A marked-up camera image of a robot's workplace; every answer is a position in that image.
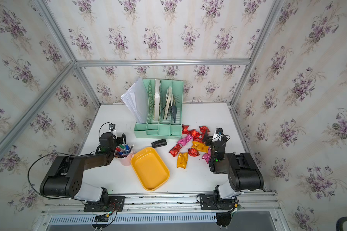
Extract orange tea bag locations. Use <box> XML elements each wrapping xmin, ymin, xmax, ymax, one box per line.
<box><xmin>192</xmin><ymin>141</ymin><xmax>210</xmax><ymax>153</ymax></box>
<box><xmin>176</xmin><ymin>153</ymin><xmax>189</xmax><ymax>169</ymax></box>

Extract pink tea bag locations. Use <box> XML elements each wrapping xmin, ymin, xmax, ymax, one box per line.
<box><xmin>177</xmin><ymin>134</ymin><xmax>193</xmax><ymax>147</ymax></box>
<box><xmin>202</xmin><ymin>148</ymin><xmax>211</xmax><ymax>164</ymax></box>

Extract red tea bag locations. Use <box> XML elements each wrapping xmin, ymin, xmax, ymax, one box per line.
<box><xmin>189</xmin><ymin>129</ymin><xmax>203</xmax><ymax>142</ymax></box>
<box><xmin>182</xmin><ymin>124</ymin><xmax>189</xmax><ymax>135</ymax></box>
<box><xmin>169</xmin><ymin>143</ymin><xmax>182</xmax><ymax>157</ymax></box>
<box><xmin>188</xmin><ymin>148</ymin><xmax>200</xmax><ymax>157</ymax></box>
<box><xmin>199</xmin><ymin>126</ymin><xmax>210</xmax><ymax>134</ymax></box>

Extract yellow plastic storage tray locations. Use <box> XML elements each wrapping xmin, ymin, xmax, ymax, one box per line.
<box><xmin>131</xmin><ymin>147</ymin><xmax>170</xmax><ymax>192</ymax></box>

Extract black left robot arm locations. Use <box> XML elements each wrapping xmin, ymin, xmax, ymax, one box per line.
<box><xmin>30</xmin><ymin>122</ymin><xmax>126</xmax><ymax>206</ymax></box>

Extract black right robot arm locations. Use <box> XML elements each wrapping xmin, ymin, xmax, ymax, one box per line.
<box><xmin>202</xmin><ymin>128</ymin><xmax>264</xmax><ymax>206</ymax></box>

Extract pens in cup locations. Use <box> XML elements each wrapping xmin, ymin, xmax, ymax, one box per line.
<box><xmin>114</xmin><ymin>138</ymin><xmax>134</xmax><ymax>159</ymax></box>

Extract pink metal pen cup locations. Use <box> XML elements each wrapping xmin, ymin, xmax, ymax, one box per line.
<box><xmin>118</xmin><ymin>151</ymin><xmax>135</xmax><ymax>167</ymax></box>

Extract mint green file organizer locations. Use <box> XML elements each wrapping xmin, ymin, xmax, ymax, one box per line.
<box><xmin>134</xmin><ymin>79</ymin><xmax>184</xmax><ymax>139</ymax></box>

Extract white paper stack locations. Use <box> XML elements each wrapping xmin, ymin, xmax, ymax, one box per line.
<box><xmin>121</xmin><ymin>78</ymin><xmax>149</xmax><ymax>123</ymax></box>

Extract dark notebooks in organizer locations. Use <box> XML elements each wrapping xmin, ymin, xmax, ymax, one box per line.
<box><xmin>163</xmin><ymin>86</ymin><xmax>177</xmax><ymax>123</ymax></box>

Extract white book in organizer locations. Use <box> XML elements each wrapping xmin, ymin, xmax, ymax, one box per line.
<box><xmin>154</xmin><ymin>79</ymin><xmax>161</xmax><ymax>122</ymax></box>

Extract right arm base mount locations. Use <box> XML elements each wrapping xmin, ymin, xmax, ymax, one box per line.
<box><xmin>196</xmin><ymin>193</ymin><xmax>239</xmax><ymax>211</ymax></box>

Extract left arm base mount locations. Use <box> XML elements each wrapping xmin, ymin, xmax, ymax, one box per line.
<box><xmin>83</xmin><ymin>196</ymin><xmax>125</xmax><ymax>212</ymax></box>

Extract aluminium front rail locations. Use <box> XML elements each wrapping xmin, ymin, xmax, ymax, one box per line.
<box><xmin>40</xmin><ymin>191</ymin><xmax>281</xmax><ymax>216</ymax></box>

